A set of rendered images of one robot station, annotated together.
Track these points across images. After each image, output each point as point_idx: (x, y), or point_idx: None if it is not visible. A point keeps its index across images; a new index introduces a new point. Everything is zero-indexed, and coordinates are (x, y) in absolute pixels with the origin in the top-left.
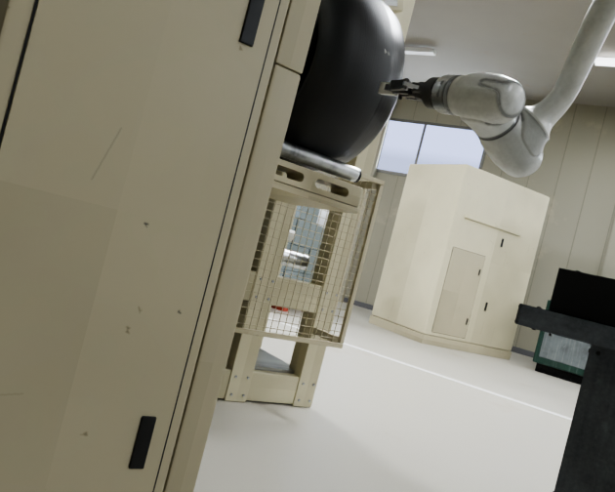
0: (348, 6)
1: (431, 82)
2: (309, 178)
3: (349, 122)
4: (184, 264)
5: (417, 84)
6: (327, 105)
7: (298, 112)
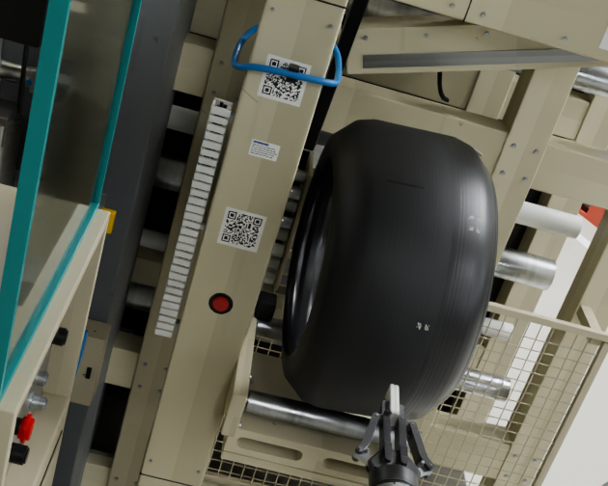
0: (354, 260)
1: (373, 481)
2: (312, 456)
3: (366, 405)
4: None
5: (368, 464)
6: (319, 390)
7: (292, 377)
